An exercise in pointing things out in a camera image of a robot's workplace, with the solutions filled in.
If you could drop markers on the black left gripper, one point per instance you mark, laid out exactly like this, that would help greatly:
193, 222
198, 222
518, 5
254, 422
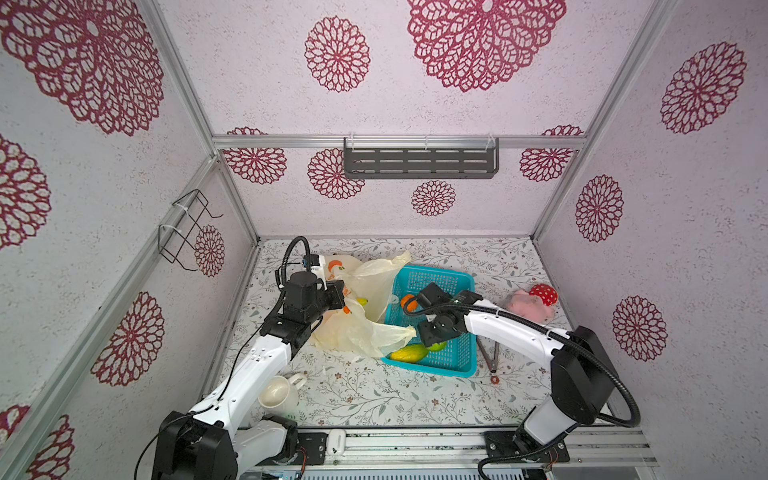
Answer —
333, 288

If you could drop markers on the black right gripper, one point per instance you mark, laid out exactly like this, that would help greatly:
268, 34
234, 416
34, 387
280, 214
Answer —
427, 339

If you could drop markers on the orange fruit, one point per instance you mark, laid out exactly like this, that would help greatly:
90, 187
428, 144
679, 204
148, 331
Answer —
409, 303

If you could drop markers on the yellow green mango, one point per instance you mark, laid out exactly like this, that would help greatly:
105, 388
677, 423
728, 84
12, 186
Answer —
410, 354

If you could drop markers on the yellow orange-print plastic bag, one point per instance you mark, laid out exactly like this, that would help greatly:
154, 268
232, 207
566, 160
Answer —
358, 329

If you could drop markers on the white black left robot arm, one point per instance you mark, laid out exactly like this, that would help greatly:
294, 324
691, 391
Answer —
208, 442

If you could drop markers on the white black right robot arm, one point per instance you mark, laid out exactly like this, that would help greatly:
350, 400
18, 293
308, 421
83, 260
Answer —
585, 386

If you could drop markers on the metal tongs red tip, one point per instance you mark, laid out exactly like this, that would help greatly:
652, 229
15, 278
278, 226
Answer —
491, 359

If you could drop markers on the pink plush mushroom toy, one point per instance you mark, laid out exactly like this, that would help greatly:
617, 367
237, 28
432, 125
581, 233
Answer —
537, 304

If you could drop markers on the white ceramic mug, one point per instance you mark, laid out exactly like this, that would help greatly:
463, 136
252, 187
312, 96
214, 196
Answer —
281, 395

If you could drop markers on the black wire wall rack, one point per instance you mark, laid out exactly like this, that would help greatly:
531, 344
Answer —
192, 242

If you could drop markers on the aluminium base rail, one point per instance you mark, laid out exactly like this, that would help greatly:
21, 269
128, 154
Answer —
462, 448

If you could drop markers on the grey wall shelf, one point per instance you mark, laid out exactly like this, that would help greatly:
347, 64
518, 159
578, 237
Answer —
424, 163

